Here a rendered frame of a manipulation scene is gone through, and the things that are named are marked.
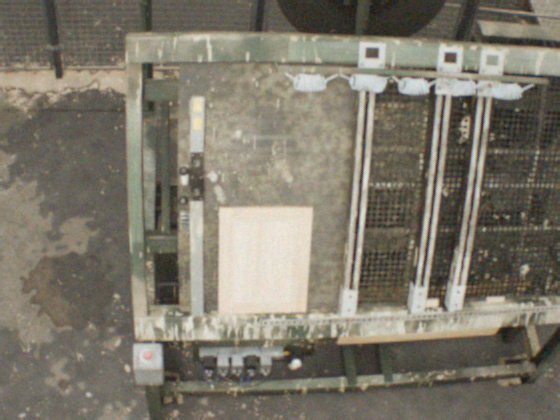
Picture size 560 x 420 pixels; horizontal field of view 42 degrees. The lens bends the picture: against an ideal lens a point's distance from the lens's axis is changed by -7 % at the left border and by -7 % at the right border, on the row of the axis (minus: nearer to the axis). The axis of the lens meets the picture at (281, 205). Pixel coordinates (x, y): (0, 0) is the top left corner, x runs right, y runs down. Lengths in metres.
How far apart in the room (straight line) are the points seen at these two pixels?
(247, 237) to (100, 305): 1.45
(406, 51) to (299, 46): 0.41
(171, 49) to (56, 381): 2.08
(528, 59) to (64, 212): 2.93
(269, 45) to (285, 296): 1.10
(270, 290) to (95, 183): 1.92
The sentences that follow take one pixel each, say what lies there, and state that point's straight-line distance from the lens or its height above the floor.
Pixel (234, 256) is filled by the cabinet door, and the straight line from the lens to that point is 3.23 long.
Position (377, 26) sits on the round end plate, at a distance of 3.60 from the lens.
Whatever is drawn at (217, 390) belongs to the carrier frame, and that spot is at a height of 0.18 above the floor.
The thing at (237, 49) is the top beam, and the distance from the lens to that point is 2.87.
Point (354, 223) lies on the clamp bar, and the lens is 3.18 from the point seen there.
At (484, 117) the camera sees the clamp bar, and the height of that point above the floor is 1.69.
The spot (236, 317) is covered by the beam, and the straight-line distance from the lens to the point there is 3.34.
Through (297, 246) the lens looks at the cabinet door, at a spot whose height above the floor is 1.16.
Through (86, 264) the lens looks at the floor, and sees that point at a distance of 4.58.
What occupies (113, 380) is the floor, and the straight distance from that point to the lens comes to 4.20.
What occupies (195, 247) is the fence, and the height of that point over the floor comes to 1.18.
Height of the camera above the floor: 3.82
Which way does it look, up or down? 53 degrees down
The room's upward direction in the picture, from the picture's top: 9 degrees clockwise
